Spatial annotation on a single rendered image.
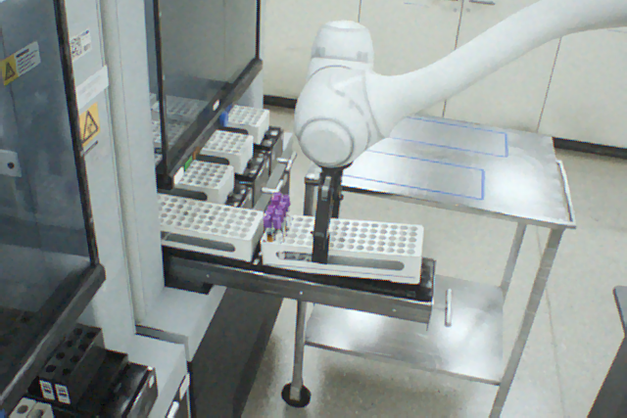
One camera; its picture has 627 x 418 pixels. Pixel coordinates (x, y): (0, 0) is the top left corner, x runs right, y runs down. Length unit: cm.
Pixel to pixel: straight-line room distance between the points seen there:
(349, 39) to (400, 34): 244
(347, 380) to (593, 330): 95
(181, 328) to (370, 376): 104
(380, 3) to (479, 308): 186
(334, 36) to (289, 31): 253
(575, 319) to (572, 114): 140
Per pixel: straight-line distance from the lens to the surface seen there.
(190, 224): 126
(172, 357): 118
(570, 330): 253
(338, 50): 100
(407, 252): 119
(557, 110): 362
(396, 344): 187
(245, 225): 126
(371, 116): 88
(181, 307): 127
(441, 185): 153
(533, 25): 100
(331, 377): 214
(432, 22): 340
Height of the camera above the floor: 160
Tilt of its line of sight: 32 degrees down
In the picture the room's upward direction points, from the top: 4 degrees clockwise
